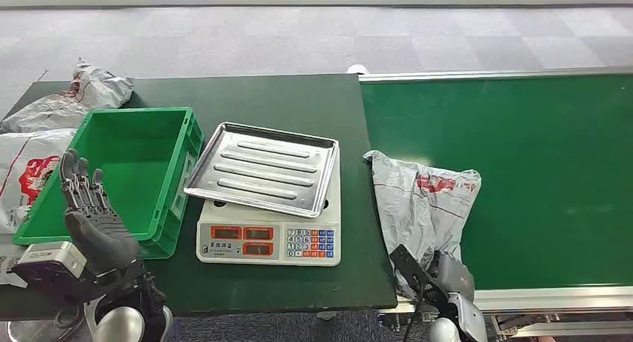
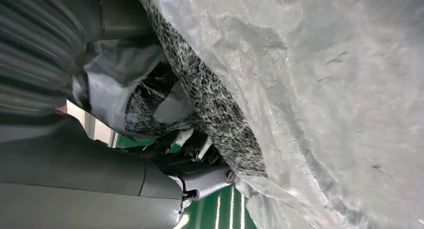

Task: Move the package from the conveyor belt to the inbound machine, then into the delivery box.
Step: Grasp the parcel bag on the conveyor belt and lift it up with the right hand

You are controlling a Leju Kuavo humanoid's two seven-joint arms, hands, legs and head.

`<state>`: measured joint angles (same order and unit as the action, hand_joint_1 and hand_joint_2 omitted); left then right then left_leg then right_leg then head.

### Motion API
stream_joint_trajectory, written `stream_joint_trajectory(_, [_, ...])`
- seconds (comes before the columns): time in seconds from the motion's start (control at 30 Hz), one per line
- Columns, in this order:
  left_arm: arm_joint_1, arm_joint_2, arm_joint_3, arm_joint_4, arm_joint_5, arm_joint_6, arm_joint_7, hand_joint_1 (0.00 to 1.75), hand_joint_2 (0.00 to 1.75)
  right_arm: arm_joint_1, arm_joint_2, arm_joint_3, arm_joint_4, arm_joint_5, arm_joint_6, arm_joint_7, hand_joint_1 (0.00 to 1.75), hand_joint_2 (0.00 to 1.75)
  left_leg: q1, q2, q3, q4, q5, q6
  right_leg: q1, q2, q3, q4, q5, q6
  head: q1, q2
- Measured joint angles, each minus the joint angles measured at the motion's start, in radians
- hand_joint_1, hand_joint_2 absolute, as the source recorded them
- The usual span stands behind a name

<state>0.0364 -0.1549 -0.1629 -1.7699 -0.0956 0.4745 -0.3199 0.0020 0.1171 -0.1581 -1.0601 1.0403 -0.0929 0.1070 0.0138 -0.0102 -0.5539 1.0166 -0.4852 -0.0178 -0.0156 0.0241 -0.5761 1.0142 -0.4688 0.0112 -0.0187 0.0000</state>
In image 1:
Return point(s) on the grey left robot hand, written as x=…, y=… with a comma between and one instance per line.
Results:
x=101, y=236

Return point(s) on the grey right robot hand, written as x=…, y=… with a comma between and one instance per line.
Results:
x=455, y=278

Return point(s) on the grey poly mailer package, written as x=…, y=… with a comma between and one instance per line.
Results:
x=420, y=206

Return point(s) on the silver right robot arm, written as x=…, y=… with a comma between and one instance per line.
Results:
x=465, y=320

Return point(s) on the green conveyor belt machine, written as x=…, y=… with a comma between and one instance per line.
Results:
x=544, y=181

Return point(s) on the green plastic crate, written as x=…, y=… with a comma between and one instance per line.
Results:
x=123, y=171

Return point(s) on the white mailer bag red print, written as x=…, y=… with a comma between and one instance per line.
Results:
x=27, y=176

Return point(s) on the round metal stand base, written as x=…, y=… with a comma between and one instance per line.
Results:
x=34, y=332

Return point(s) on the crumpled grey mailer bag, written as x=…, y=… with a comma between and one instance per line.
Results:
x=74, y=102

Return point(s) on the white electronic scale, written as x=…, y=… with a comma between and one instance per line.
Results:
x=269, y=241

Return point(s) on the steel scale tray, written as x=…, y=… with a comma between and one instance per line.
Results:
x=262, y=169

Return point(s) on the white round roller cap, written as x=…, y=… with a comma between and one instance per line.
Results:
x=357, y=69

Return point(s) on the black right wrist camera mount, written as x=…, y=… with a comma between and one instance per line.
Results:
x=410, y=265

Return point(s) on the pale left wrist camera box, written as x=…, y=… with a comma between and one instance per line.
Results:
x=47, y=258

